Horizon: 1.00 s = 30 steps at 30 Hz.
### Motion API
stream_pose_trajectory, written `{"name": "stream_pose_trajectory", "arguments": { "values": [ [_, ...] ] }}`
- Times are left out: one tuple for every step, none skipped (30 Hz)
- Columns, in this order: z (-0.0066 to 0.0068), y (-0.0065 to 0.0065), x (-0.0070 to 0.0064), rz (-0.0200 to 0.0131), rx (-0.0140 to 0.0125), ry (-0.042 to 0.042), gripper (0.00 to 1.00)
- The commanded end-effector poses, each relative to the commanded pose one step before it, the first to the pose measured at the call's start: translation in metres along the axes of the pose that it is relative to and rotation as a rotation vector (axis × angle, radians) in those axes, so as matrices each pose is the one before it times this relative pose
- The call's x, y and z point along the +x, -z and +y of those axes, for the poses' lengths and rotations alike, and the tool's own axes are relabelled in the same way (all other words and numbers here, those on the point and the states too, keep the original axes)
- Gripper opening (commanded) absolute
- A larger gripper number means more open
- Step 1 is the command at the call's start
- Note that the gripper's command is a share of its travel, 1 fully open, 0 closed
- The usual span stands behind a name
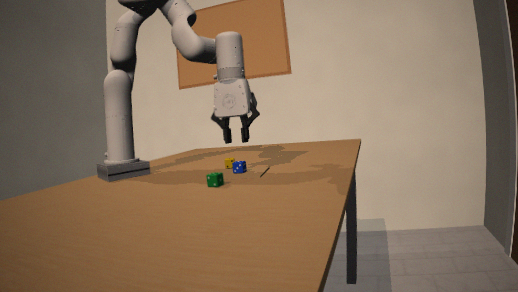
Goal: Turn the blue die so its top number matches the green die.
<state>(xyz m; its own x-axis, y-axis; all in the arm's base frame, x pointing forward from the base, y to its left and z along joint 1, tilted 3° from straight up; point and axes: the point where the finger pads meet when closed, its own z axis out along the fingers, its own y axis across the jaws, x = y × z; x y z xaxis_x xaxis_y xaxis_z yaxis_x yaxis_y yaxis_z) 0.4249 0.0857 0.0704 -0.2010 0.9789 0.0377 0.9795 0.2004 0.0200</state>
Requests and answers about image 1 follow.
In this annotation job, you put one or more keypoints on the green die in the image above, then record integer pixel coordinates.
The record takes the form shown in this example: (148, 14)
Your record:
(215, 179)

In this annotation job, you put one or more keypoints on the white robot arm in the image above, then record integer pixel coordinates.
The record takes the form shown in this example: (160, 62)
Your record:
(118, 84)

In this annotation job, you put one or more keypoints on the blue die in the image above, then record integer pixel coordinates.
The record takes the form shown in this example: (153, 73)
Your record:
(239, 167)

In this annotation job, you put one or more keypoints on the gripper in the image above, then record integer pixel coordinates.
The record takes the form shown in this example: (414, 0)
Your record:
(229, 100)

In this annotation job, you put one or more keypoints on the yellow die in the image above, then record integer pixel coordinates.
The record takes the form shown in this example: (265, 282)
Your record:
(228, 162)

